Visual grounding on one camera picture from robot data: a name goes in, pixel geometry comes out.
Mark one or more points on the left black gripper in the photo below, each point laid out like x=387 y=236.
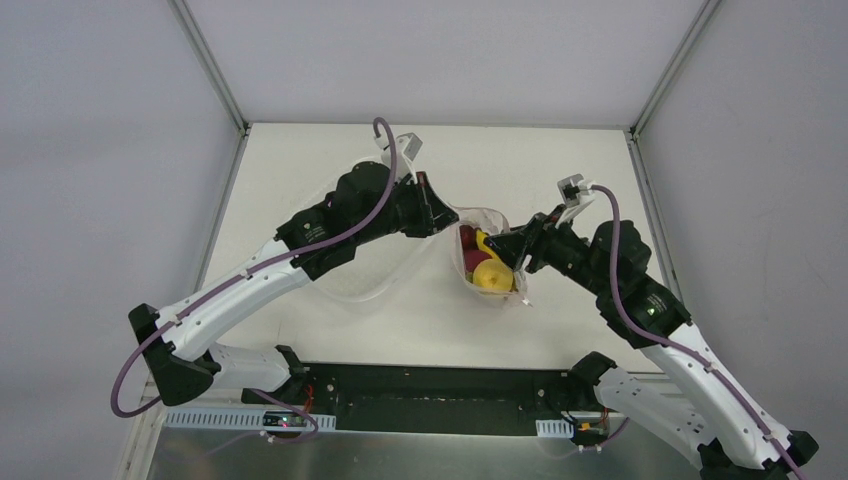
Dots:
x=424 y=208

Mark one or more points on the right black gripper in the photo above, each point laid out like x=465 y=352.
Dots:
x=532 y=244

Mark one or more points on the yellow lemon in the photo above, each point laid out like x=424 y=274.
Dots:
x=492 y=274

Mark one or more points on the yellow banana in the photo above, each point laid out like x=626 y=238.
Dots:
x=480 y=238

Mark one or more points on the clear pink zip bag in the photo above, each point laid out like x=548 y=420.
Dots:
x=492 y=222

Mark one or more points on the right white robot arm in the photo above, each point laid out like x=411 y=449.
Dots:
x=725 y=433

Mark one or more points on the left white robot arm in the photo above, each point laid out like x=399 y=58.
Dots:
x=181 y=342

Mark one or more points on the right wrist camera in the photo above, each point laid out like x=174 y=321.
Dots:
x=577 y=194

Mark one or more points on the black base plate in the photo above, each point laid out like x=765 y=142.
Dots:
x=438 y=400

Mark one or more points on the right aluminium frame post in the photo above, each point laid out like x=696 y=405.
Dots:
x=694 y=32

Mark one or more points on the aluminium frame post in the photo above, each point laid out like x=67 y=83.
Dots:
x=208 y=63
x=694 y=32

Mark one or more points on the left aluminium frame post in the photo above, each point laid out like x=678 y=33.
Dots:
x=208 y=63

